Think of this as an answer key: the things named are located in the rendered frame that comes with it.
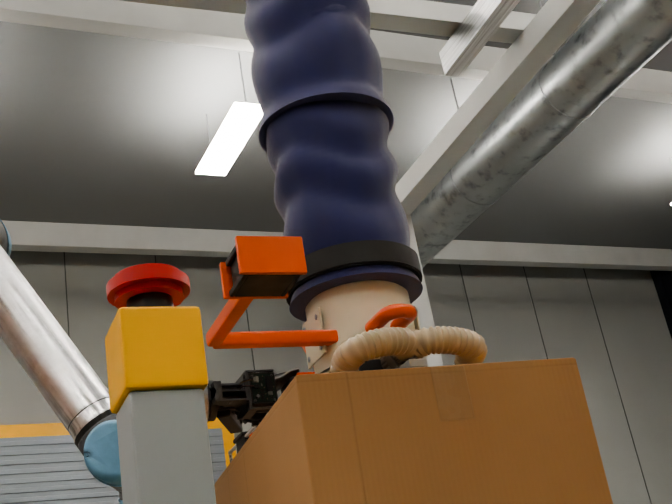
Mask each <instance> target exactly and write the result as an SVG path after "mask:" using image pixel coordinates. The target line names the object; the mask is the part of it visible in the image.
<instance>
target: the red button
mask: <svg viewBox="0 0 672 504"><path fill-rule="evenodd" d="M106 292H107V300H108V302H109V303H110V304H112V305H113V306H115V307H116V308H118V309H119V308H121V307H177V306H178V305H180V304H181V303H182V302H183V300H184V299H186V298H187V297H188V295H189V294H190V282H189V277H188V276H187V274H186V273H184V272H182V271H181V270H179V269H178V268H176V267H174V266H172V265H168V264H163V263H145V264H138V265H134V266H130V267H127V268H125V269H123V270H121V271H119V272H118V273H117V274H115V276H114V277H113V278H111V279H110V280H109V281H108V283H107V285H106Z"/></svg>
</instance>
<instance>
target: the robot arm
mask: <svg viewBox="0 0 672 504"><path fill-rule="evenodd" d="M11 249H12V242H11V237H10V234H9V232H8V230H7V229H6V226H5V225H4V223H3V222H2V220H1V219H0V337H1V338H2V340H3V341H4V343H5V344H6V345H7V347H8V348H9V350H10V351H11V352H12V354H13V355H14V357H15V358H16V359H17V361H18V362H19V364H20V365H21V366H22V368H23V369H24V371H25V372H26V373H27V375H28V376H29V378H30V379H31V380H32V382H33V383H34V385H35V386H36V388H37V389H38V390H39V392H40V393H41V395H42V396H43V397H44V399H45V400H46V402H47V403H48V404H49V406H50V407H51V409H52V410H53V411H54V413H55V414H56V416H57V417H58V418H59V420H60V421H61V423H62V424H63V425H64V427H65V428H66V430H67V431H68V432H69V434H70V435H71V437H72V438H73V440H74V443H75V445H76V446H77V448H78V449H79V450H80V452H81V453H82V455H83V456H84V460H85V463H86V466H87V468H88V470H89V471H90V473H91V474H92V475H93V476H94V477H95V478H96V479H97V480H98V481H100V482H102V483H104V484H106V485H109V486H111V487H113V488H114V489H115V490H117V491H118V492H119V499H118V501H119V503H120V504H123V498H122V485H121V472H120V459H119V446H118V432H117V419H116V416H117V414H114V413H112V412H111V410H110V401H109V387H108V389H107V387H106V386H105V385H104V383H103V382H102V381H101V379H100V378H99V377H98V375H97V374H96V373H95V371H94V370H93V369H92V367H91V366H90V365H89V363H88V362H87V361H86V359H85V358H84V357H83V355H82V354H81V353H80V351H79V350H78V349H77V347H76V346H75V345H74V343H73V342H72V341H71V339H70V338H69V337H68V335H67V334H66V333H65V331H64V330H63V329H62V327H61V326H60V325H59V323H58V322H57V321H56V319H55V318H54V316H53V315H52V314H51V312H50V311H49V310H48V308H47V307H46V306H45V304H44V303H43V302H42V300H41V299H40V298H39V296H38V295H37V294H36V292H35V291H34V290H33V288H32V287H31V286H30V284H29V283H28V282H27V280H26V279H25V278H24V276H23V275H22V274H21V272H20V271H19V270H18V268H17V267H16V265H15V264H14V263H13V261H12V260H11V259H10V254H11ZM273 371H274V370H273V369H266V370H245V371H244V372H243V374H242V375H241V376H240V377H239V379H238V380H237V381H236V382H235V383H221V381H213V380H208V385H207V387H206V388H205V389H204V399H205V408H206V417H207V422H208V421H215V419H216V417H217V418H218V419H219V420H220V422H221V423H222V424H223V425H224V426H225V428H226V429H227V430H228V431H229V432H230V433H231V434H232V433H239V432H242V431H243V428H242V424H243V423H244V424H247V423H248V422H249V423H252V424H251V427H257V426H258V425H259V424H260V422H261V421H262V420H263V418H264V417H265V415H266V414H267V412H269V410H270V409H271V408H272V406H273V405H274V404H275V402H276V401H277V400H278V395H277V392H278V391H279V390H280V389H281V388H282V387H283V386H284V384H285V383H286V382H287V381H288V380H289V379H290V378H291V377H292V376H296V374H297V373H298V372H299V371H300V370H299V369H298V368H296V369H292V370H290V371H288V372H282V373H274V372H273ZM253 372H259V373H253Z"/></svg>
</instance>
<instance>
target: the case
mask: <svg viewBox="0 0 672 504"><path fill-rule="evenodd" d="M214 486H215V495H216V504H613V501H612V498H611V494H610V490H609V486H608V482H607V478H606V474H605V470H604V467H603V463H602V459H601V455H600V451H599V447H598V443H597V439H596V436H595V432H594V428H593V424H592V420H591V416H590V412H589V408H588V405H587V401H586V397H585V393H584V389H583V385H582V381H581V377H580V374H579V370H578V366H577V362H576V359H575V358H558V359H542V360H526V361H510V362H494V363H478V364H462V365H446V366H430V367H414V368H398V369H382V370H366V371H350V372H334V373H318V374H302V375H296V376H295V377H294V378H293V380H292V381H291V382H290V384H289V385H288V386H287V388H286V389H285V390H284V392H283V393H282V394H281V396H280V397H279V398H278V400H277V401H276V402H275V404H274V405H273V406H272V408H271V409H270V410H269V412H268V413H267V414H266V416H265V417H264V418H263V420H262V421H261V422H260V424H259V425H258V426H257V428H256V429H255V430H254V432H253V433H252V435H251V436H250V437H249V439H248V440H247V441H246V443H245V444H244V445H243V447H242V448H241V449H240V451H239V452H238V453H237V455H236V456H235V457H234V459H233V460H232V461H231V463H230V464H229V465H228V467H227V468H226V469H225V471H224V472H223V473H222V475H221V476H220V477H219V479H218V480H217V481H216V483H215V485H214Z"/></svg>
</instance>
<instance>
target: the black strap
mask: <svg viewBox="0 0 672 504"><path fill-rule="evenodd" d="M305 260H306V266H307V274H305V275H301V276H300V277H299V278H298V279H297V281H296V282H295V283H294V285H293V286H292V287H291V289H290V290H289V291H288V298H287V299H286V301H287V303H288V305H289V306H290V302H291V298H292V295H293V293H294V291H295V290H296V289H297V288H298V287H299V286H301V285H302V284H304V283H305V282H307V281H309V280H311V279H313V278H315V277H317V276H319V275H322V274H325V273H328V272H332V271H336V270H340V269H344V268H349V267H355V266H363V265H378V264H383V265H394V266H399V267H403V268H406V269H408V270H410V271H411V272H413V273H414V274H415V275H416V276H417V277H418V278H419V280H420V282H422V278H423V276H422V271H421V267H420V262H419V257H418V254H417V253H416V252H415V250H413V249H412V248H410V247H408V246H406V245H404V244H401V243H397V242H393V241H386V240H362V241H353V242H347V243H341V244H337V245H332V246H329V247H326V248H322V249H320V250H317V251H314V252H312V253H310V254H308V255H306V256H305Z"/></svg>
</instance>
